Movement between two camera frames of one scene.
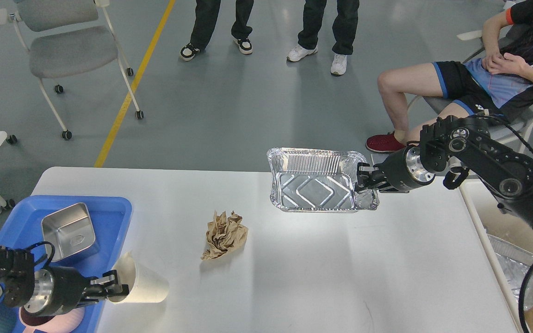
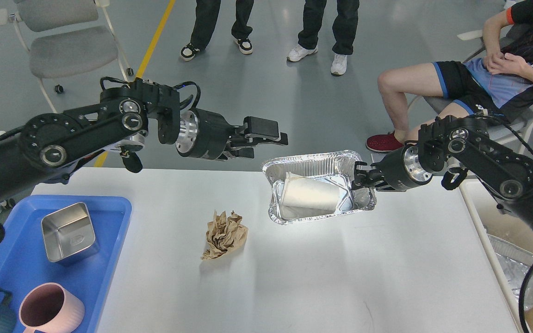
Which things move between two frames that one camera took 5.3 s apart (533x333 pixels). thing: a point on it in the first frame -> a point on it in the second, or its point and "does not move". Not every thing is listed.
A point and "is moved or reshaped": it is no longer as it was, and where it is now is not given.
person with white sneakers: x=344 y=29 does not move
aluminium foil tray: x=315 y=179 is moved or reshaped
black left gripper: x=57 y=289 -> x=205 y=134
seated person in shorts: x=521 y=68 does not move
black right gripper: x=404 y=169 does not move
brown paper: x=224 y=236 does not move
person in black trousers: x=207 y=12 does not move
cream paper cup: x=145 y=285 -> x=301 y=196
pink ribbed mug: x=60 y=323 does not move
